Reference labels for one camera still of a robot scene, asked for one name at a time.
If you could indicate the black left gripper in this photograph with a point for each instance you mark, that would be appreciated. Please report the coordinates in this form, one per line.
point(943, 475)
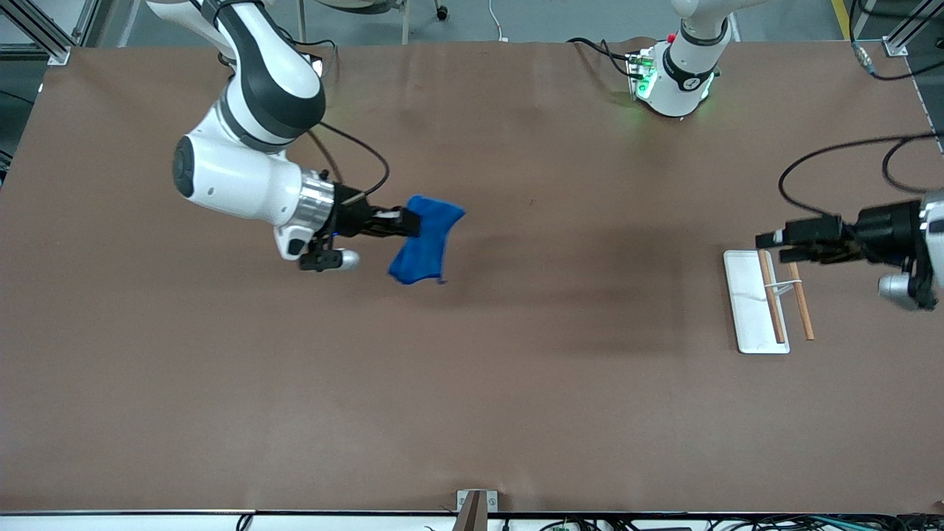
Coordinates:
point(887, 223)

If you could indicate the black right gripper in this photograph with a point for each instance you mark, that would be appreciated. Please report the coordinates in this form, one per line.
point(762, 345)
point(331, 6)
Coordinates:
point(352, 217)

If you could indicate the blue microfibre towel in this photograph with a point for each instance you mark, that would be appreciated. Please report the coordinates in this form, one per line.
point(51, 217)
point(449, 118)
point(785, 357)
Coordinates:
point(428, 243)

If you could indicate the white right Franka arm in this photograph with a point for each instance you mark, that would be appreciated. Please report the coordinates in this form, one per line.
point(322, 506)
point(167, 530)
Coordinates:
point(243, 177)

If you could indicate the white towel rack base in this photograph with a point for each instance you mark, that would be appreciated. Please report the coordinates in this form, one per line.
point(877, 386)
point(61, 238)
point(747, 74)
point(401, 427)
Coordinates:
point(745, 317)

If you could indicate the chair base with caster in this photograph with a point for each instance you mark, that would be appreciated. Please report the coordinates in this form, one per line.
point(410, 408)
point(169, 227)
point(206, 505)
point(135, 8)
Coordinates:
point(441, 10)

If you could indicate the aluminium frame profile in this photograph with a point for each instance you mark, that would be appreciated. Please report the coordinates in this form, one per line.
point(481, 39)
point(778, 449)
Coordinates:
point(896, 46)
point(55, 50)

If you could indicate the grey metal bracket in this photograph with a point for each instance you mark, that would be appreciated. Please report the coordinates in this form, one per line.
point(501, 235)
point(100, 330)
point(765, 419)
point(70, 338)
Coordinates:
point(476, 509)

